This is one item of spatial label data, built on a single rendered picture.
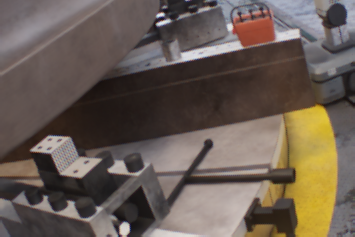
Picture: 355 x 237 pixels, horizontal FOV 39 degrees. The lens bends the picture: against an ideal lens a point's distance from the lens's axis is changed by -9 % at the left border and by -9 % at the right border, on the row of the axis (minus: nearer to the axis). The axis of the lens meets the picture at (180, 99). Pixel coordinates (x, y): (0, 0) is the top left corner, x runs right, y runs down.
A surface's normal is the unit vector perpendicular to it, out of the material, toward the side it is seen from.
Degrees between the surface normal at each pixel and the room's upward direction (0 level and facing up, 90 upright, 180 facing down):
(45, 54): 90
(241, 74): 90
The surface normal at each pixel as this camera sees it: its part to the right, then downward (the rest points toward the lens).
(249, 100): -0.18, 0.42
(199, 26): 0.20, 0.32
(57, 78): 0.84, -0.04
